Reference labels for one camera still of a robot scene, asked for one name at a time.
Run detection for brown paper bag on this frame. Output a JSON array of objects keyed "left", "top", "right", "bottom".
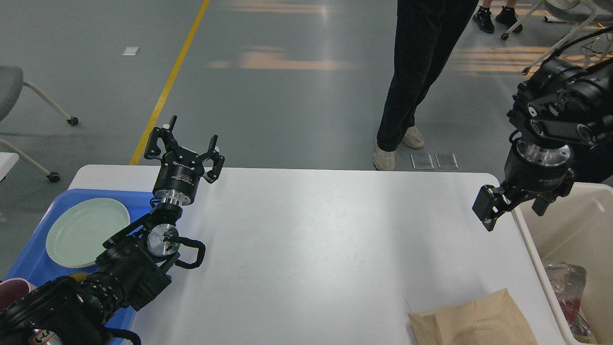
[{"left": 408, "top": 288, "right": 538, "bottom": 345}]

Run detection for grey office chair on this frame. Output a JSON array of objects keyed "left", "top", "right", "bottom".
[{"left": 0, "top": 66, "right": 79, "bottom": 183}]

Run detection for white plastic bin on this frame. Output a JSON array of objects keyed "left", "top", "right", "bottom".
[{"left": 512, "top": 183, "right": 613, "bottom": 345}]

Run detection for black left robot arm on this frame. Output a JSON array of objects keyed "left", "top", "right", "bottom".
[{"left": 1, "top": 116, "right": 225, "bottom": 345}]

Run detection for blue plastic tray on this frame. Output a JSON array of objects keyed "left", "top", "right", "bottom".
[{"left": 1, "top": 189, "right": 170, "bottom": 345}]

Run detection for pink mug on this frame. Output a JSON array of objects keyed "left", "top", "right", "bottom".
[{"left": 0, "top": 277, "right": 36, "bottom": 310}]

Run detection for walking person in black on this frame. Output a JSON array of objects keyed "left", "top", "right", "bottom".
[{"left": 373, "top": 0, "right": 477, "bottom": 171}]

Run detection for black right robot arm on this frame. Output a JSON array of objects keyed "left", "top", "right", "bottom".
[{"left": 472, "top": 26, "right": 612, "bottom": 231}]

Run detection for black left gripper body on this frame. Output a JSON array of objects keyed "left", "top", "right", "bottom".
[{"left": 152, "top": 152, "right": 205, "bottom": 206}]

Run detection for metal floor socket plates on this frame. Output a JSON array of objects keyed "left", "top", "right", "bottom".
[{"left": 411, "top": 153, "right": 459, "bottom": 170}]

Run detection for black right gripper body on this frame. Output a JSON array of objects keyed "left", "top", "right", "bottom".
[{"left": 501, "top": 139, "right": 576, "bottom": 202}]

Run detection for small red wrapper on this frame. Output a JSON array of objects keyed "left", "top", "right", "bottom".
[{"left": 559, "top": 299, "right": 581, "bottom": 324}]

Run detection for white chair frame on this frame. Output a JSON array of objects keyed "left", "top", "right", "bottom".
[{"left": 500, "top": 0, "right": 612, "bottom": 76}]

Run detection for light green plate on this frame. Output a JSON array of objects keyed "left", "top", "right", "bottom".
[{"left": 45, "top": 198, "right": 131, "bottom": 268}]

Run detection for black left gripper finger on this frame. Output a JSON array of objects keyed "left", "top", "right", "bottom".
[
  {"left": 199, "top": 135, "right": 225, "bottom": 184},
  {"left": 144, "top": 115, "right": 185, "bottom": 166}
]

